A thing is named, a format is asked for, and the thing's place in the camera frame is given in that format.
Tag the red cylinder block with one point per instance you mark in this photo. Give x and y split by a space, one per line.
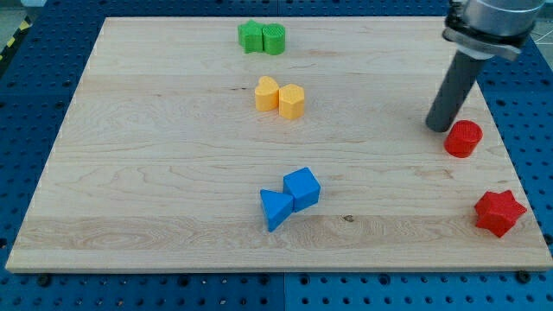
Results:
463 138

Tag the blue cube block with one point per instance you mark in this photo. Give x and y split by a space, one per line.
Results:
303 187

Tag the blue triangle block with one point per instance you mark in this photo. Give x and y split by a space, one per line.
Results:
277 207

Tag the yellow pentagon block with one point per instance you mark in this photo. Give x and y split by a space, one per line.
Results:
291 101

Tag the yellow heart block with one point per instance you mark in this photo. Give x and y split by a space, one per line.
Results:
266 94

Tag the light wooden board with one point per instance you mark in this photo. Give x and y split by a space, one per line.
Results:
162 154

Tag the green cylinder block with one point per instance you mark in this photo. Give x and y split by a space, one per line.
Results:
274 38

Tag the green star block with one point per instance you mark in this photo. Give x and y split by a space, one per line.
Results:
250 36

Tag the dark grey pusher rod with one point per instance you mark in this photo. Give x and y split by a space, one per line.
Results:
456 85

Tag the red star block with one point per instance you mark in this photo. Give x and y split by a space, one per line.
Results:
498 212

